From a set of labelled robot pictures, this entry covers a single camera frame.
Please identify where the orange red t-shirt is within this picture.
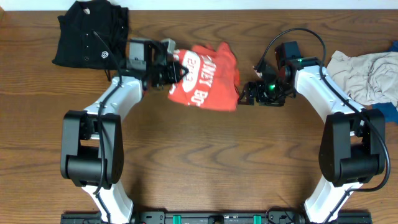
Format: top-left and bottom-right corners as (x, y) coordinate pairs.
(168, 42), (240, 111)

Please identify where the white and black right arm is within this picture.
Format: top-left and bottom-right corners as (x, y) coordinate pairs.
(237, 41), (391, 223)

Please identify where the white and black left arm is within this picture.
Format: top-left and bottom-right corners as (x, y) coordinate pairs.
(60, 38), (181, 223)

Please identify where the folded black shirt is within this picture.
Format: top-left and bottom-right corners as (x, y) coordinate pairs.
(52, 0), (129, 77)

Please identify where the beige crumpled shirt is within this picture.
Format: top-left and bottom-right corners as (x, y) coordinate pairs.
(327, 51), (397, 107)

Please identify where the blue cloth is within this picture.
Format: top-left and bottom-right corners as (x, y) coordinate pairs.
(372, 40), (398, 124)

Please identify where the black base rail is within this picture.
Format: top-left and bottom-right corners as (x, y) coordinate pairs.
(60, 207), (373, 224)

